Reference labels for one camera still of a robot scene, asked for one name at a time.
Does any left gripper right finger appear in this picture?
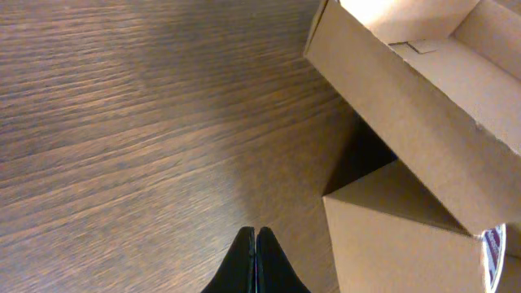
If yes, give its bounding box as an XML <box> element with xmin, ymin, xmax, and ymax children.
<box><xmin>256</xmin><ymin>227</ymin><xmax>310</xmax><ymax>293</ymax></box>

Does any cream masking tape roll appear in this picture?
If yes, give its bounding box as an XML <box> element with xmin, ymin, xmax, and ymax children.
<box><xmin>481</xmin><ymin>223</ymin><xmax>506</xmax><ymax>293</ymax></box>

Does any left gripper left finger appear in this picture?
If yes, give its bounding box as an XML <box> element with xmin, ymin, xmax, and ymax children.
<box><xmin>201</xmin><ymin>226</ymin><xmax>256</xmax><ymax>293</ymax></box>

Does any cardboard box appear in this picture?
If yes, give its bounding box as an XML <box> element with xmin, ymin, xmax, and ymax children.
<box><xmin>304</xmin><ymin>1</ymin><xmax>520</xmax><ymax>292</ymax></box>

